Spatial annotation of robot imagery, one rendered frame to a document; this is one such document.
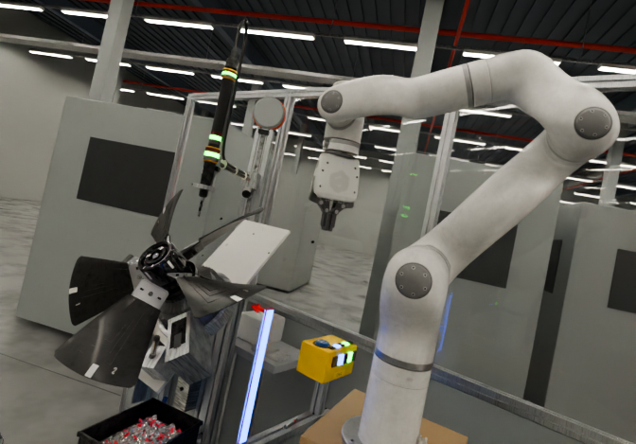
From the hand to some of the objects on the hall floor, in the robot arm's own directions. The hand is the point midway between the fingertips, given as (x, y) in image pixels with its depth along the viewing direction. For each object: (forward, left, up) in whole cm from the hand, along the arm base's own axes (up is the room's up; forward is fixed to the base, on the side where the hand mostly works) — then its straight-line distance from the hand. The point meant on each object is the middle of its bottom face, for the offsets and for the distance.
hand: (327, 222), depth 90 cm
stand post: (+48, -44, -145) cm, 159 cm away
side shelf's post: (+40, -64, -145) cm, 164 cm away
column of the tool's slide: (+68, -76, -146) cm, 178 cm away
